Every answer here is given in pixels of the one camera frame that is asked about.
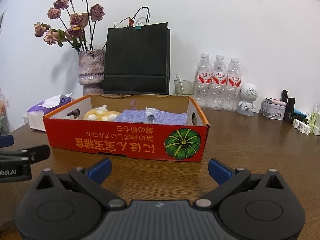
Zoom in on purple ceramic vase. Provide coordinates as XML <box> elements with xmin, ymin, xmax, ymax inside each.
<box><xmin>78</xmin><ymin>49</ymin><xmax>106</xmax><ymax>96</ymax></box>

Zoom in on purple knitted cloth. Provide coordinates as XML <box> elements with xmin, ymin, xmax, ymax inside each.
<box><xmin>115</xmin><ymin>101</ymin><xmax>188</xmax><ymax>126</ymax></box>

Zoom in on clear glass cup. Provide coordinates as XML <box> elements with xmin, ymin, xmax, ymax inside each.
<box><xmin>174</xmin><ymin>74</ymin><xmax>196</xmax><ymax>96</ymax></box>

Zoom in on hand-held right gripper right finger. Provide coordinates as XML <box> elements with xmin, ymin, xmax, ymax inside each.
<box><xmin>194</xmin><ymin>158</ymin><xmax>286</xmax><ymax>208</ymax></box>

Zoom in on white robot speaker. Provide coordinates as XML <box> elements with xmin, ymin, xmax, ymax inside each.
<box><xmin>236</xmin><ymin>83</ymin><xmax>259</xmax><ymax>117</ymax></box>

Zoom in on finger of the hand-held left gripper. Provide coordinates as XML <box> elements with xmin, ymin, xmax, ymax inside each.
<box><xmin>0</xmin><ymin>135</ymin><xmax>15</xmax><ymax>148</ymax></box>
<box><xmin>0</xmin><ymin>144</ymin><xmax>51</xmax><ymax>166</ymax></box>

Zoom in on purple tissue pack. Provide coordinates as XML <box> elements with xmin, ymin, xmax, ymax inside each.
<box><xmin>27</xmin><ymin>93</ymin><xmax>76</xmax><ymax>132</ymax></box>

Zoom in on red cardboard box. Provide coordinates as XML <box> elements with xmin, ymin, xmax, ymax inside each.
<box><xmin>42</xmin><ymin>94</ymin><xmax>210</xmax><ymax>162</ymax></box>

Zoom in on white small bottles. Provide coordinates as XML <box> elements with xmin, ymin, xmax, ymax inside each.
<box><xmin>292</xmin><ymin>119</ymin><xmax>311</xmax><ymax>135</ymax></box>

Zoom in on tall black box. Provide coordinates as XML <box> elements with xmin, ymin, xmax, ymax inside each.
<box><xmin>283</xmin><ymin>97</ymin><xmax>296</xmax><ymax>124</ymax></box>

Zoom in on yellow white plush toy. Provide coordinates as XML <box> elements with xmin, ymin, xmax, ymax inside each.
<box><xmin>83</xmin><ymin>104</ymin><xmax>120</xmax><ymax>121</ymax></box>

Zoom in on red label water bottle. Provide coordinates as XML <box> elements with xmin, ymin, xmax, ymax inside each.
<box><xmin>211</xmin><ymin>55</ymin><xmax>228</xmax><ymax>111</ymax></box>
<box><xmin>226</xmin><ymin>57</ymin><xmax>244</xmax><ymax>112</ymax></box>
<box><xmin>194</xmin><ymin>53</ymin><xmax>213</xmax><ymax>109</ymax></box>

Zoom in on wall poster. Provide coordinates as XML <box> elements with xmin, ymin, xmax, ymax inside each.
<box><xmin>0</xmin><ymin>8</ymin><xmax>7</xmax><ymax>35</ymax></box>

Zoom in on clear display rack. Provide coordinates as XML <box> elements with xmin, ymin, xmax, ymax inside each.
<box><xmin>0</xmin><ymin>88</ymin><xmax>11</xmax><ymax>133</ymax></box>

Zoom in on small green spray bottle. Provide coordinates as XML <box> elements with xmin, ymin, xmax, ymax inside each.
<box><xmin>308</xmin><ymin>103</ymin><xmax>320</xmax><ymax>128</ymax></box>

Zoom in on black paper bag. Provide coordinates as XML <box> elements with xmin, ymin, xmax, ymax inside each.
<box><xmin>103</xmin><ymin>7</ymin><xmax>171</xmax><ymax>95</ymax></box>

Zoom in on dried pink flowers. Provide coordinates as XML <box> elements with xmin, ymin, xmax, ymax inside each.
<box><xmin>34</xmin><ymin>0</ymin><xmax>106</xmax><ymax>53</ymax></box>

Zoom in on small metal tin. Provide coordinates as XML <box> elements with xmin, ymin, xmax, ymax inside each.
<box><xmin>260</xmin><ymin>97</ymin><xmax>288</xmax><ymax>121</ymax></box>

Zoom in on small clear packet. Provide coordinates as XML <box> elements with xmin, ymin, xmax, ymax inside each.
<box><xmin>144</xmin><ymin>107</ymin><xmax>157</xmax><ymax>124</ymax></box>

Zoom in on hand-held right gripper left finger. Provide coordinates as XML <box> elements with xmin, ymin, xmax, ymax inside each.
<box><xmin>35</xmin><ymin>158</ymin><xmax>127</xmax><ymax>209</ymax></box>

